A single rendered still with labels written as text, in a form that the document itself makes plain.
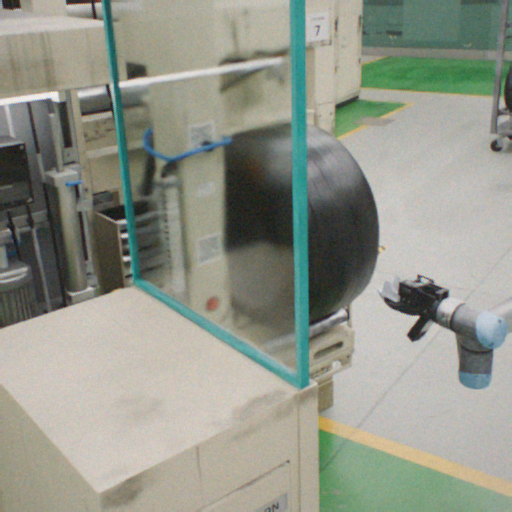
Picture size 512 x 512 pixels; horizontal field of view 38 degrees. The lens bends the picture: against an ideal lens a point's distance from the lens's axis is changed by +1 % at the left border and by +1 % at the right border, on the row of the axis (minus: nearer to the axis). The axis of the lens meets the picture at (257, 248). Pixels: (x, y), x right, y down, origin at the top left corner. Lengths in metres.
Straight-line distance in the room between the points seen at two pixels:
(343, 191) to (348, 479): 1.43
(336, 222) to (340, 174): 0.14
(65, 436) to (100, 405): 0.09
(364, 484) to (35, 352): 1.86
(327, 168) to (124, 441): 1.04
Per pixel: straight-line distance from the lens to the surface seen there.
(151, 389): 1.24
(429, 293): 1.85
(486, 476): 3.13
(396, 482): 3.03
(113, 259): 2.28
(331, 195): 1.90
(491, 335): 1.73
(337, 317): 2.19
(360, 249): 1.97
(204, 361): 1.30
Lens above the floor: 1.93
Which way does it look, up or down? 22 degrees down
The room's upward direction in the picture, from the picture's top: 2 degrees counter-clockwise
